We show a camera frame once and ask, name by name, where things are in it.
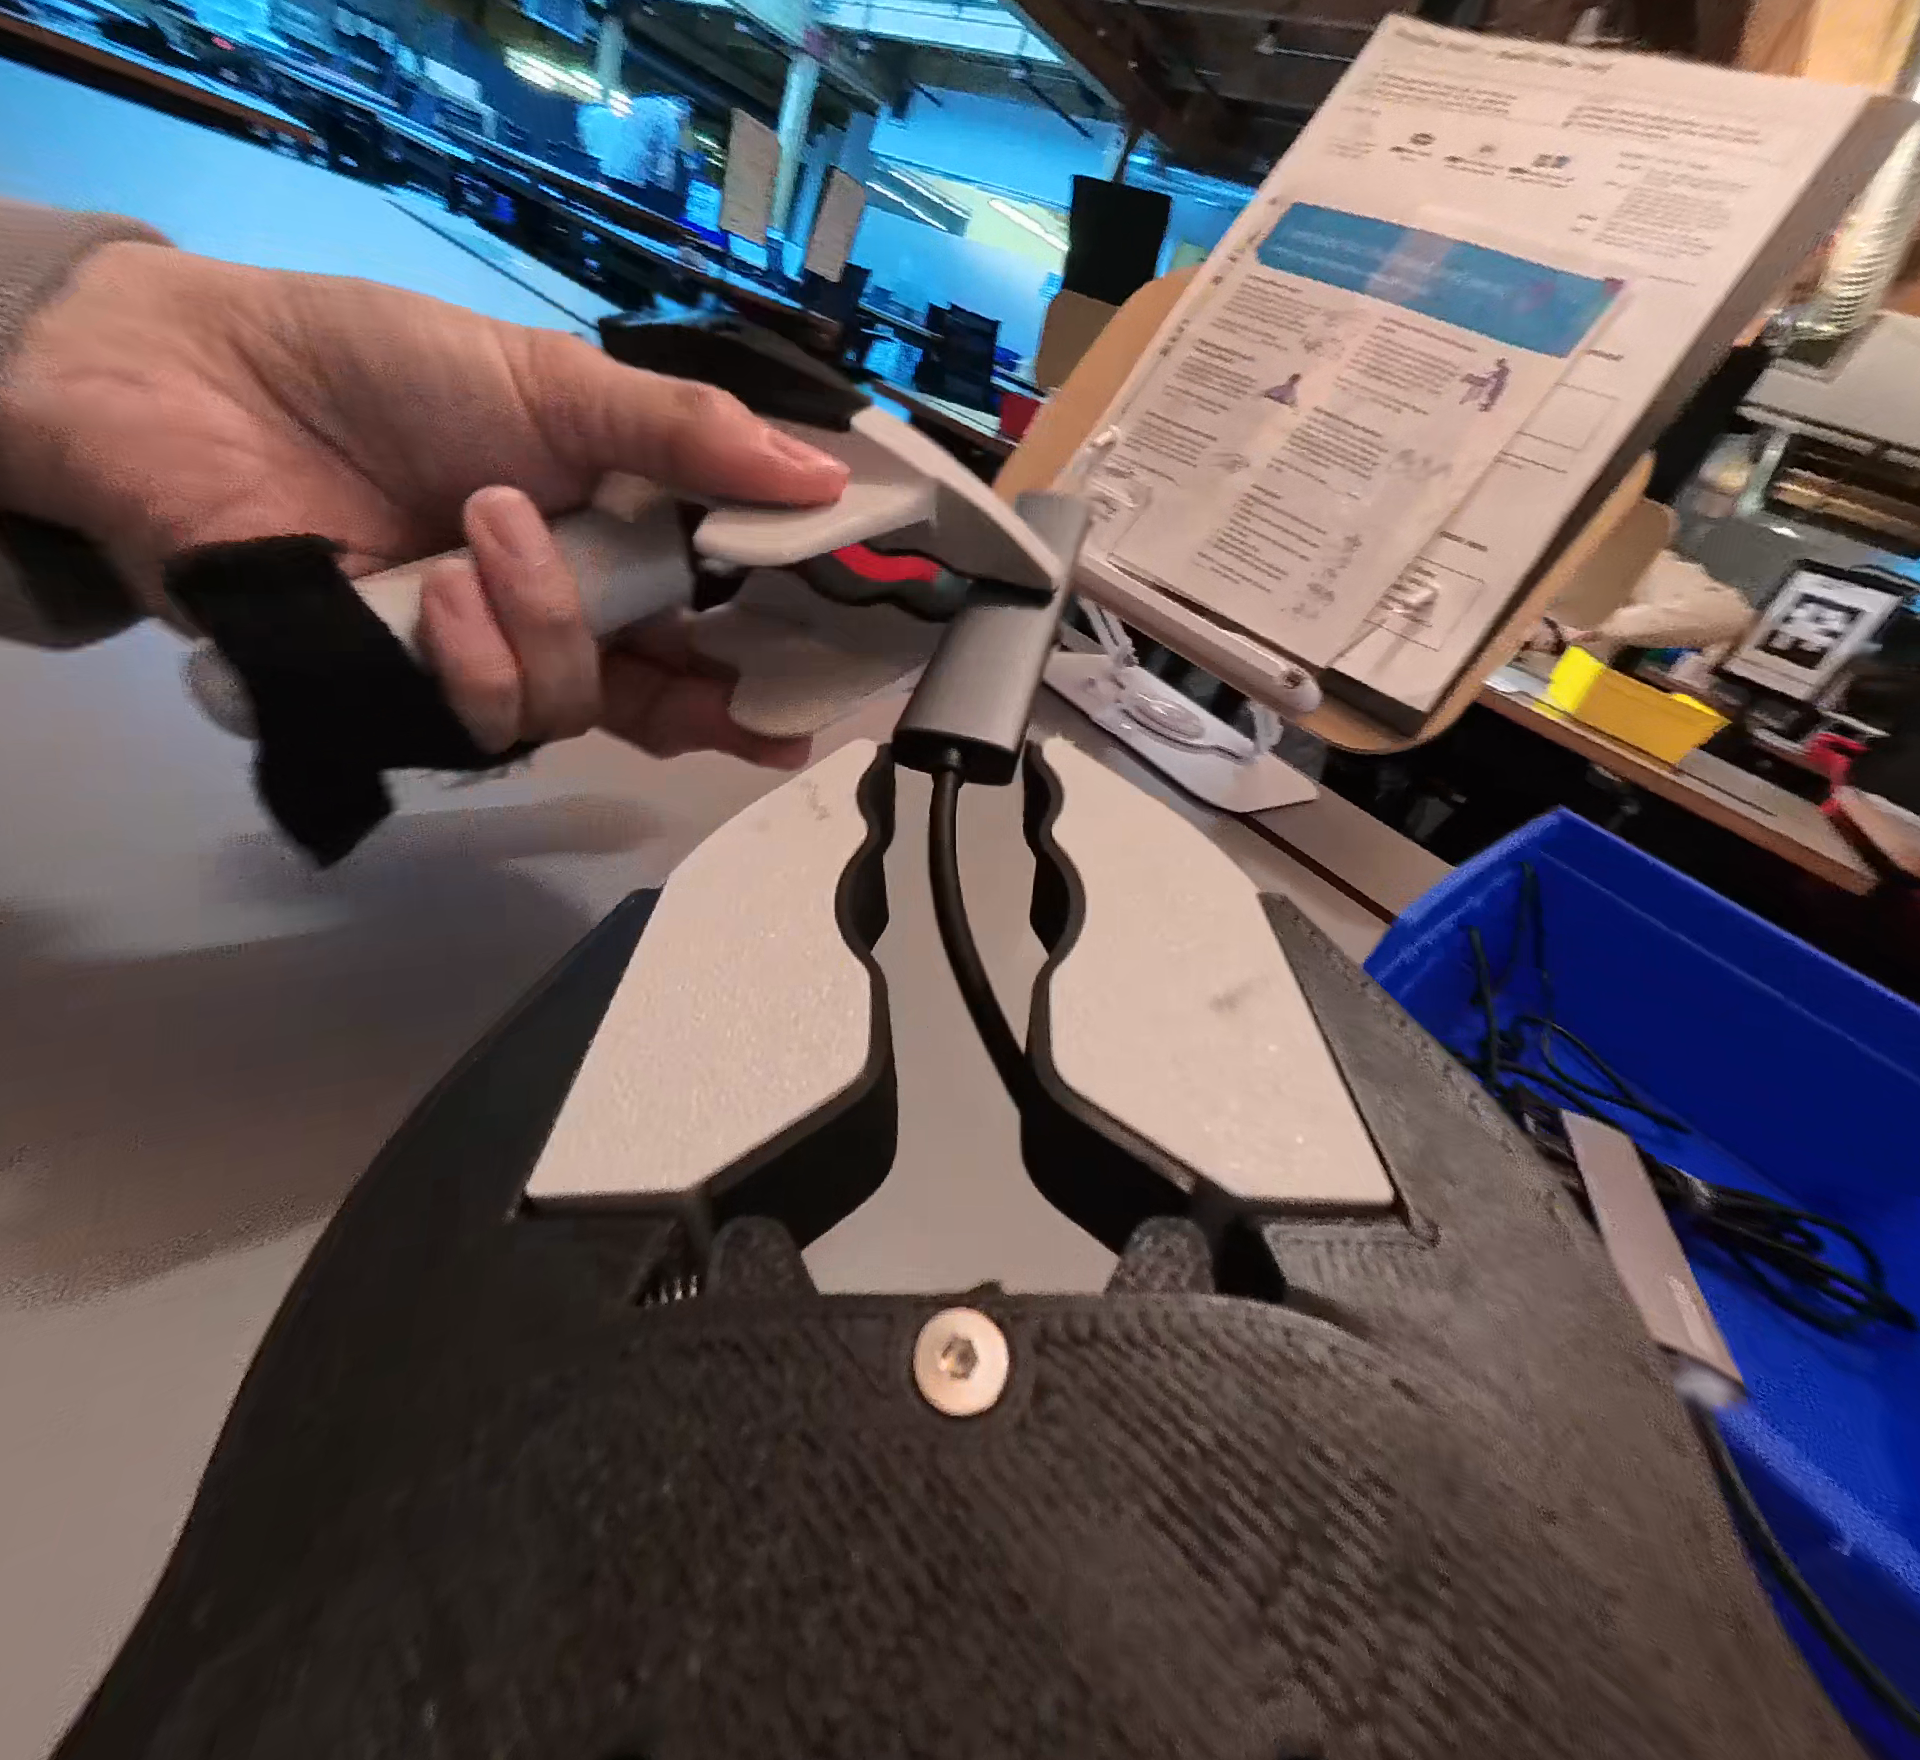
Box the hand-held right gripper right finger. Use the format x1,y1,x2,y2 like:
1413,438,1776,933
1025,738,1399,1251

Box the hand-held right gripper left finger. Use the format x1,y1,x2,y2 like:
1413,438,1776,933
523,738,902,1251

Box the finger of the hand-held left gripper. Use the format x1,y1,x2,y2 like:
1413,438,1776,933
694,597,939,741
690,412,1070,594

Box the grey usb-c adapter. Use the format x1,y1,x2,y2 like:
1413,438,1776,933
1560,1114,1870,1709
896,490,1092,1116

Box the person's left forearm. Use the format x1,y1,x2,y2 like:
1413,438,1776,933
0,199,197,650

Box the person's left hand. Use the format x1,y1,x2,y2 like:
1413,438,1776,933
0,241,852,764

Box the brown hanging board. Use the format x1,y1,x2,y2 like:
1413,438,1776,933
720,111,783,247
803,167,872,284

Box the white document stand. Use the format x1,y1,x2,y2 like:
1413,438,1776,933
1043,425,1330,816

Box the black rectangular panel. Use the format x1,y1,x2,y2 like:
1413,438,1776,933
1068,177,1171,306

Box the blue banner instruction sheet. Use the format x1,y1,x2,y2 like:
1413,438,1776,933
1102,199,1630,672

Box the yellow plastic bin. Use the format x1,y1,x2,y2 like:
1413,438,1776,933
1544,645,1730,764

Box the blue plastic bin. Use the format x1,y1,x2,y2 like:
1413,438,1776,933
1365,805,1920,1760

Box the black white printed tag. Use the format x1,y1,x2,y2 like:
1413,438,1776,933
1724,561,1908,700

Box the large white printed sheet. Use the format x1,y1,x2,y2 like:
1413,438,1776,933
1079,11,1920,741

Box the silver ventilation duct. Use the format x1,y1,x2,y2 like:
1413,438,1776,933
1794,138,1920,359

